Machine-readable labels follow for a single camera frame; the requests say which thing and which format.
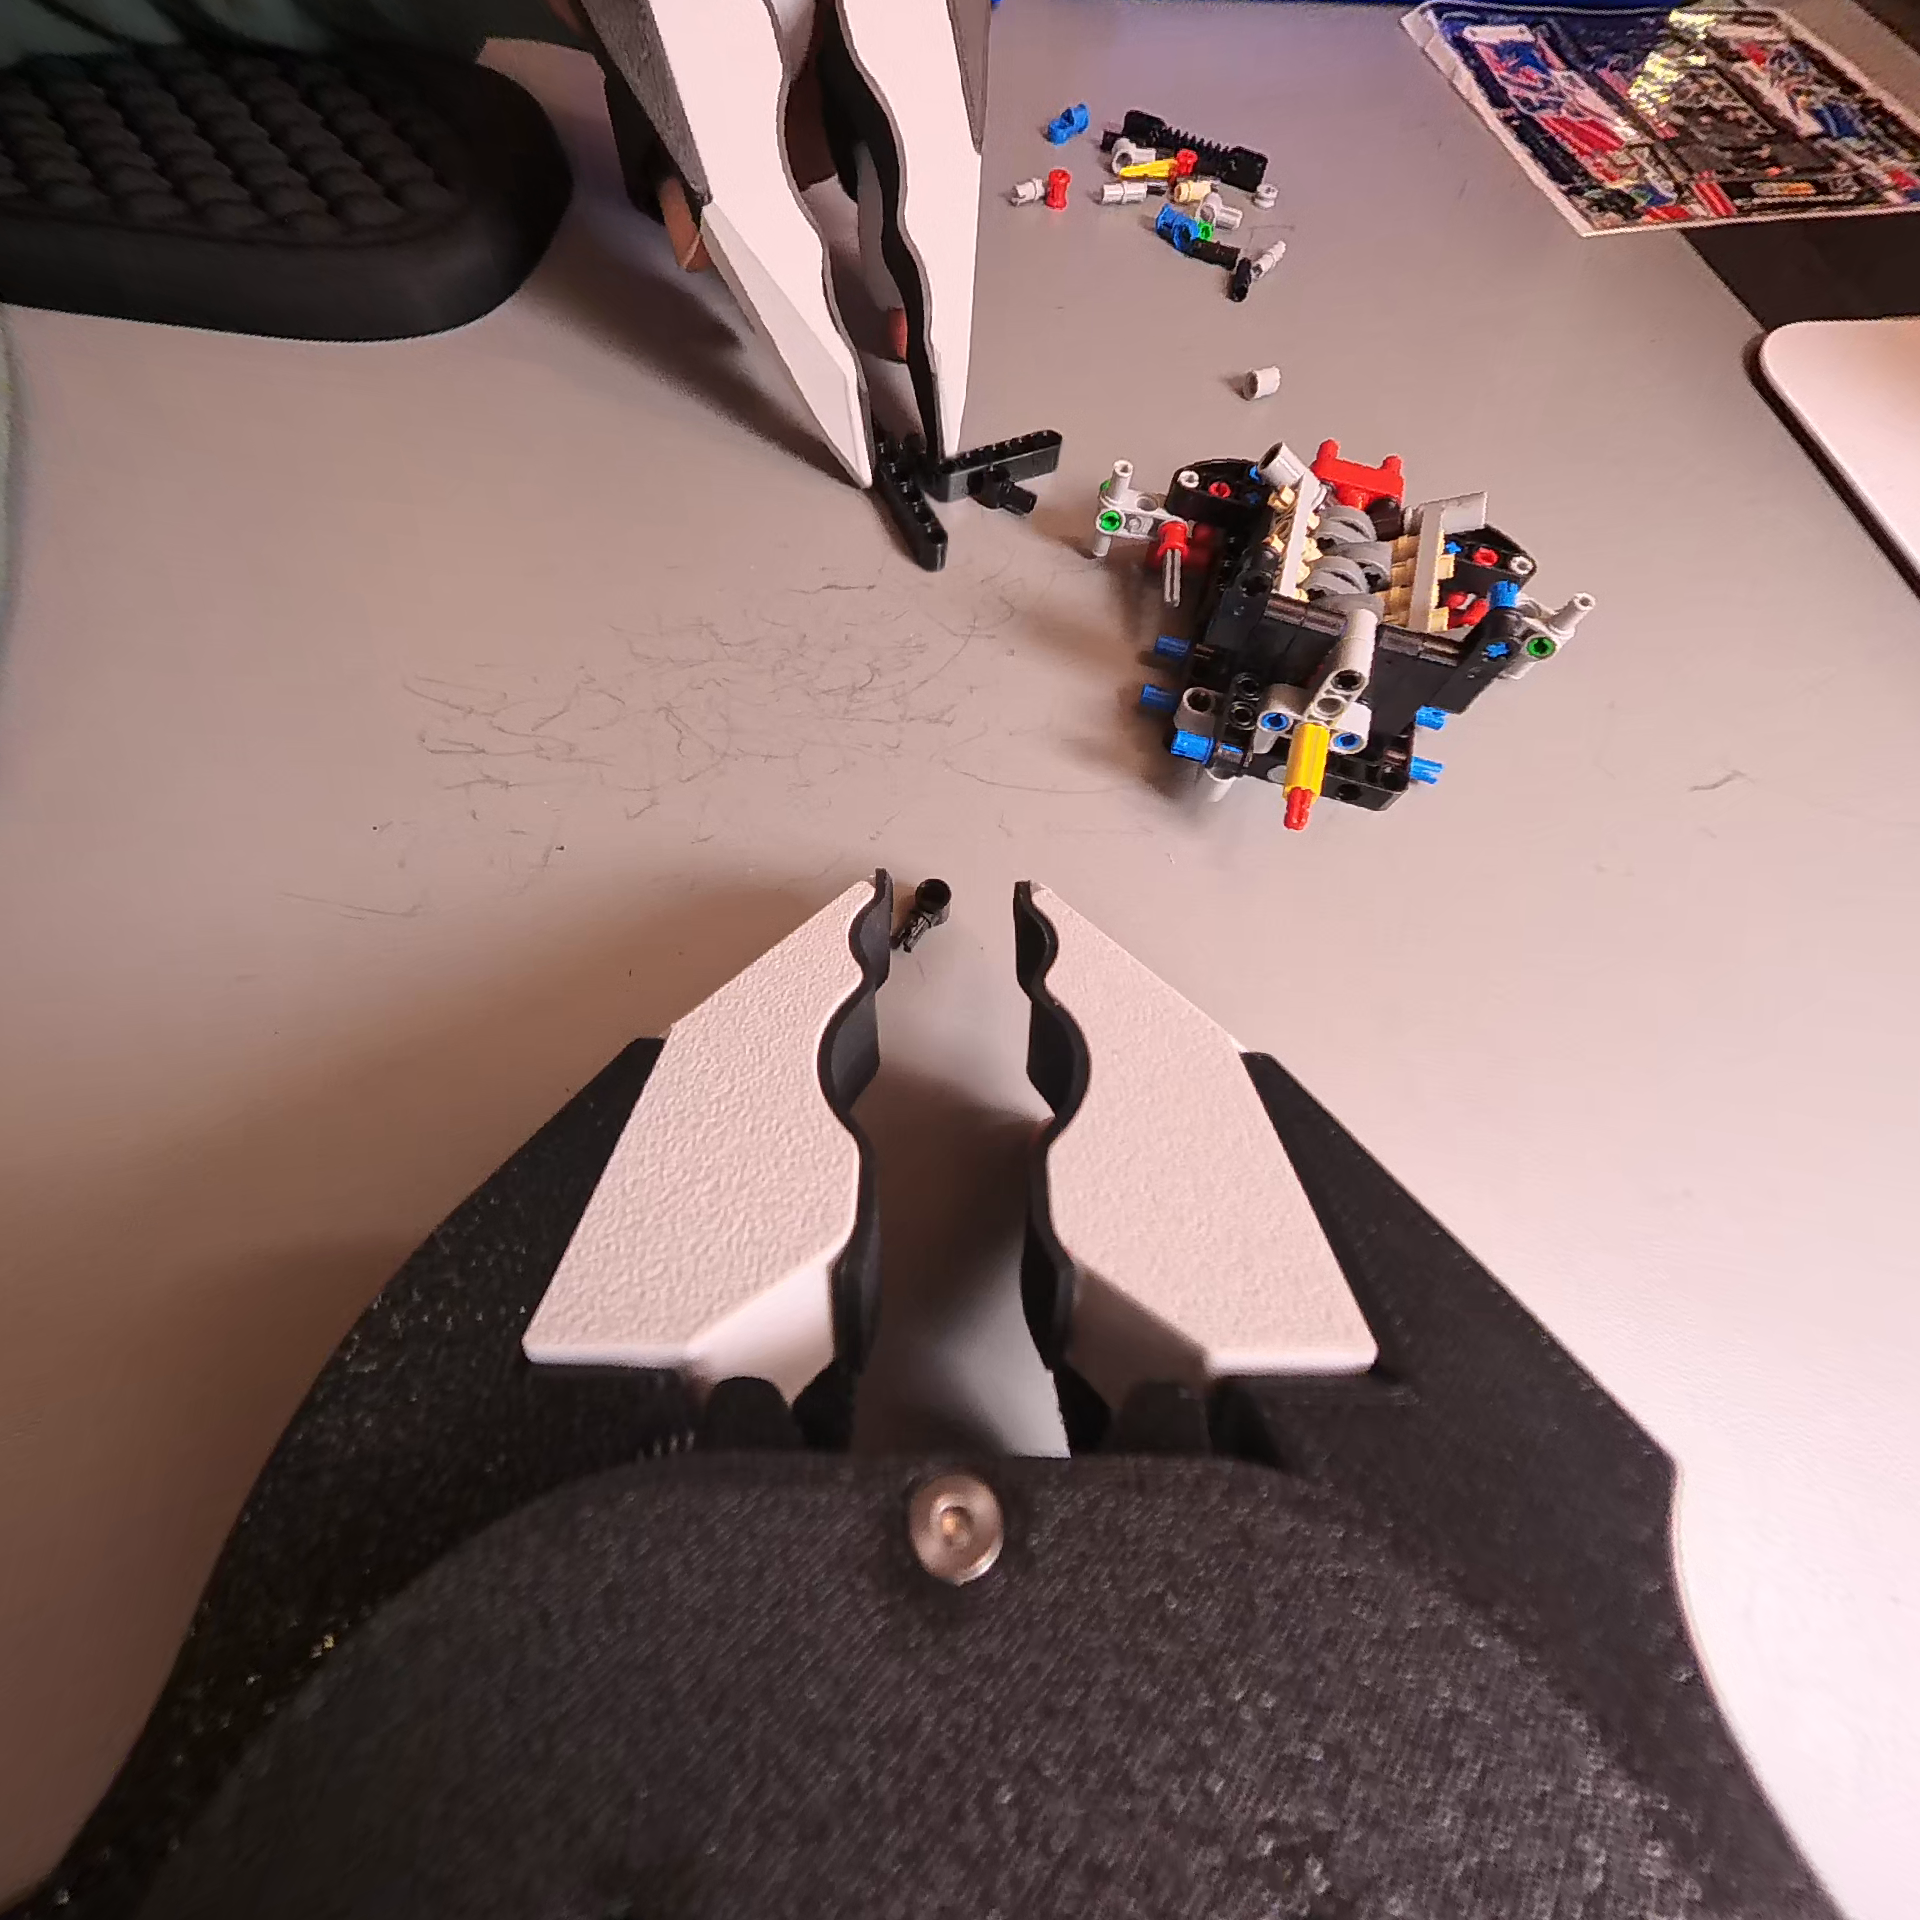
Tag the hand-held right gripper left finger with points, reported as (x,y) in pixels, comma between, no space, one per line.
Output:
(720,1184)

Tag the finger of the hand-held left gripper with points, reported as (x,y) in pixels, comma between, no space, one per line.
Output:
(720,120)
(939,149)

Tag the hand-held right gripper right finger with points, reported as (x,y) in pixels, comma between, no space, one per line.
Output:
(1184,1200)

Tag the long black lego beam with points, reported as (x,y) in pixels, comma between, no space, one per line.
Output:
(1004,458)

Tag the black lego pin connector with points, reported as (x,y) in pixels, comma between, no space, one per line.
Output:
(932,902)

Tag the small black lego pin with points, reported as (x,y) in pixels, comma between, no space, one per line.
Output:
(1013,496)

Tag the pile of loose lego pieces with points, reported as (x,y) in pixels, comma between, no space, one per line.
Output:
(1184,149)

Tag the grey lego bushing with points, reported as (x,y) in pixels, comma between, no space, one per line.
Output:
(1261,383)

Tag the multicolour lego chassis assembly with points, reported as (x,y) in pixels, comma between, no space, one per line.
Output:
(1349,630)

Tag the glossy lego sticker sheet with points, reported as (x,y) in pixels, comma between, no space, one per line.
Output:
(1651,107)

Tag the black lego box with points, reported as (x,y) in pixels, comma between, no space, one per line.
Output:
(1816,270)

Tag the person's left hand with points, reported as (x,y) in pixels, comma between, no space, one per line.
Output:
(684,234)

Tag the black dimpled cushion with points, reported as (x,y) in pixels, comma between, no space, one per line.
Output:
(225,196)

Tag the white rounded stand base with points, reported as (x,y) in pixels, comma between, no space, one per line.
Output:
(1861,406)

